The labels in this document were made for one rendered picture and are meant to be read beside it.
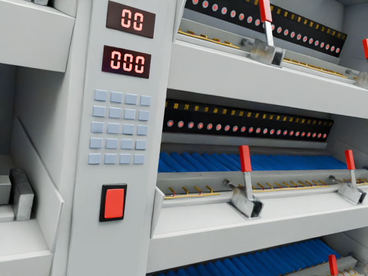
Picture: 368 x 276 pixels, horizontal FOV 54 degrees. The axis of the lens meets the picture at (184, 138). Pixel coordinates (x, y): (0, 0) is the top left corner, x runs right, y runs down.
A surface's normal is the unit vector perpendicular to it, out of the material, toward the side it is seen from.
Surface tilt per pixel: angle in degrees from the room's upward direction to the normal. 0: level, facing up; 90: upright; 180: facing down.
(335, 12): 90
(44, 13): 106
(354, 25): 90
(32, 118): 90
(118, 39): 90
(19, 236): 15
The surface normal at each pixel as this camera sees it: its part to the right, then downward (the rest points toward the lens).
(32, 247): 0.27, -0.92
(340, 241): -0.80, -0.04
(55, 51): 0.54, 0.40
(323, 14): 0.59, 0.14
